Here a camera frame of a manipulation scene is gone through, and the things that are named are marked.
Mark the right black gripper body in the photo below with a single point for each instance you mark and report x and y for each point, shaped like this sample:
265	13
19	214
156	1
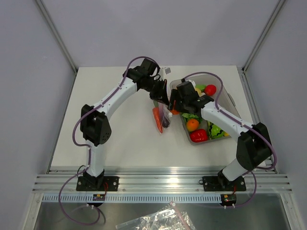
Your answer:
183	103

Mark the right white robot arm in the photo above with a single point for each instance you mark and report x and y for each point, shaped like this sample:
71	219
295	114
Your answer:
253	141

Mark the toy carrot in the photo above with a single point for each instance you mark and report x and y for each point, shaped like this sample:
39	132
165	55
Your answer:
157	119

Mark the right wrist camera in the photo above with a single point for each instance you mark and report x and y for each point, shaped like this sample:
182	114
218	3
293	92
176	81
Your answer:
189	80

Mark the toy orange fruit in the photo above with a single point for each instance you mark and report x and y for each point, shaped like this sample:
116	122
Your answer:
192	125

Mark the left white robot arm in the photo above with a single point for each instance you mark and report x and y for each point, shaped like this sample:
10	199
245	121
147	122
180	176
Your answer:
94	121

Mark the grey plastic food tray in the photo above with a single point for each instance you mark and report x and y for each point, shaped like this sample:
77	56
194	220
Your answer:
206	130

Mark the toy red apple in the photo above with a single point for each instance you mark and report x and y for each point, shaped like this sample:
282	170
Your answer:
210	90

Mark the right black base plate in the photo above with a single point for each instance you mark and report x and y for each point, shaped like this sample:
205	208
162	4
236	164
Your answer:
211	184

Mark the spare clear plastic bags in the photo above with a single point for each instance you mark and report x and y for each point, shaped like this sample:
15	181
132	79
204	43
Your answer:
167	218

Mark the toy green vegetable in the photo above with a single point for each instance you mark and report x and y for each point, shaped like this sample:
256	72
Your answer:
200	87

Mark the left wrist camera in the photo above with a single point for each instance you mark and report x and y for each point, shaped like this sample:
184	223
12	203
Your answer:
164	72

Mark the toy yellow pear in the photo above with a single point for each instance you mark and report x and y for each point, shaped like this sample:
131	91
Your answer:
198	91

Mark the toy napa cabbage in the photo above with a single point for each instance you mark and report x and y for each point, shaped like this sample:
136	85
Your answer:
188	117

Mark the toy red bell pepper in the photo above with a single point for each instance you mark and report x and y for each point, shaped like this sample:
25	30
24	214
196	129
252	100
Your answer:
199	135

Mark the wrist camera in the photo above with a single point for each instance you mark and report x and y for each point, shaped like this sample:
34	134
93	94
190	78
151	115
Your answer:
164	72
189	80

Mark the clear dotted zip bag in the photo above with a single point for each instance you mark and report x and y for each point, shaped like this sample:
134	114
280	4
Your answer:
161	115

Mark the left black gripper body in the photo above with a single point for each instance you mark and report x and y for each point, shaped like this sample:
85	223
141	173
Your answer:
155	86

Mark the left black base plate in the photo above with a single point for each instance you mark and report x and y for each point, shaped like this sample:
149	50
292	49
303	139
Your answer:
108	183

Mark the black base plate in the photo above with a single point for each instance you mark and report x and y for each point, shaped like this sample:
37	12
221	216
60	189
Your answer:
211	184
108	183

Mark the aluminium mounting rail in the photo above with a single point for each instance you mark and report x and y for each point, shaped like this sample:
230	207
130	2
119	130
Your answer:
165	180

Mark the white slotted cable duct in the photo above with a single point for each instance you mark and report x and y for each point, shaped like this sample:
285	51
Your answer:
138	198

